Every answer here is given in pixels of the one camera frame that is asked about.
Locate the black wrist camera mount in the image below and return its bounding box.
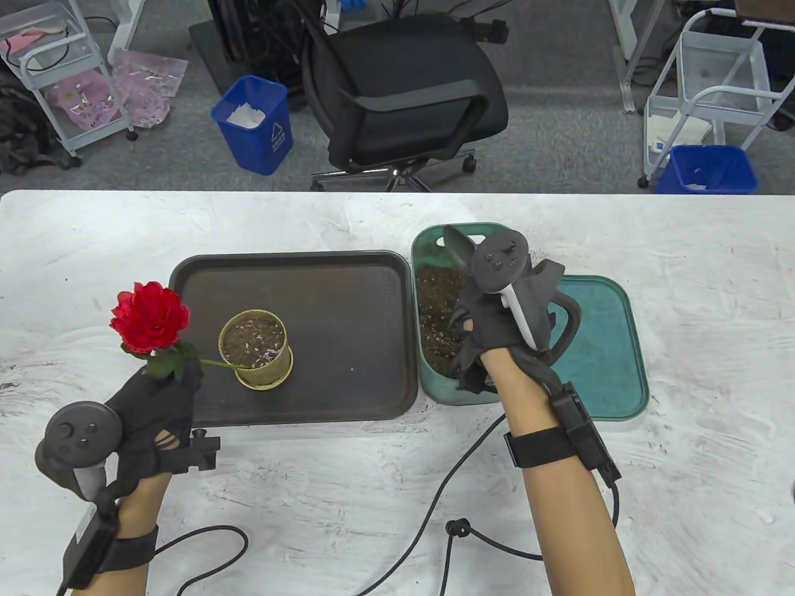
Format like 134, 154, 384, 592
503, 382, 623, 484

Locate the pink plastic bag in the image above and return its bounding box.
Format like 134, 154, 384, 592
112, 48, 189, 129
47, 70, 125, 131

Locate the grey and white hand controller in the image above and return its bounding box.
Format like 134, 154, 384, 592
469, 228, 583, 367

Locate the black office chair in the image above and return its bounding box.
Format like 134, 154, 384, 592
302, 12, 510, 193

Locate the plain blue bin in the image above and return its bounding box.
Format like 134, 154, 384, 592
654, 145, 761, 195

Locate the teal plastic lid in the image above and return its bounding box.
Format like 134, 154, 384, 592
550, 275, 650, 422

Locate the dark fabric bag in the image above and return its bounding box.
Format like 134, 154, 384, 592
0, 65, 81, 176

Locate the person's left forearm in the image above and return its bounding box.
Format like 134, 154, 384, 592
73, 473, 176, 596

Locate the gold ribbed flower pot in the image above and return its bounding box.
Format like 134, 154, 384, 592
217, 310, 294, 391

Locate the brown plastic tray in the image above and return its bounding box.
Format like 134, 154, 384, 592
168, 250, 418, 428

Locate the white mesh rolling cart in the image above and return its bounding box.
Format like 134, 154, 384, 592
638, 9, 795, 189

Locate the black cable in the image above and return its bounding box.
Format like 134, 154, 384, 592
357, 413, 620, 596
154, 525, 250, 596

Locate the red artificial rose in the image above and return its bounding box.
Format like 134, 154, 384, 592
111, 281, 255, 381

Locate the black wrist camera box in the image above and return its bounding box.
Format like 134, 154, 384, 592
57, 504, 160, 590

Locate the brown cardboard box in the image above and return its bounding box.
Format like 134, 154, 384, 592
733, 0, 795, 25

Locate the blue bin with white symbol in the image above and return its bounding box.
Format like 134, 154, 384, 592
211, 75, 294, 176

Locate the black computer tower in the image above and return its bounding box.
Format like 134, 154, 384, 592
208, 0, 327, 88

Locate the white box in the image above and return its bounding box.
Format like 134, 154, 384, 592
646, 115, 712, 156

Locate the person's left hand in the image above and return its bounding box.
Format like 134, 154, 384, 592
104, 360, 206, 500

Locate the teal plastic storage box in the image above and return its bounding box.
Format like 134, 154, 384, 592
411, 223, 545, 406

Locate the crumpled white paper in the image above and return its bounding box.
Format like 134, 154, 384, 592
227, 104, 268, 129

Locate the person's right hand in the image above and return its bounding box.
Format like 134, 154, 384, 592
448, 276, 560, 393

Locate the person's right forearm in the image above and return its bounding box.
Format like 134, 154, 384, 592
481, 348, 635, 596

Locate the green garden trowel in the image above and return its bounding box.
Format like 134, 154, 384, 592
443, 225, 479, 271

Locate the white desk leg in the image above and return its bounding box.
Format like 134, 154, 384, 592
109, 0, 162, 66
609, 0, 665, 114

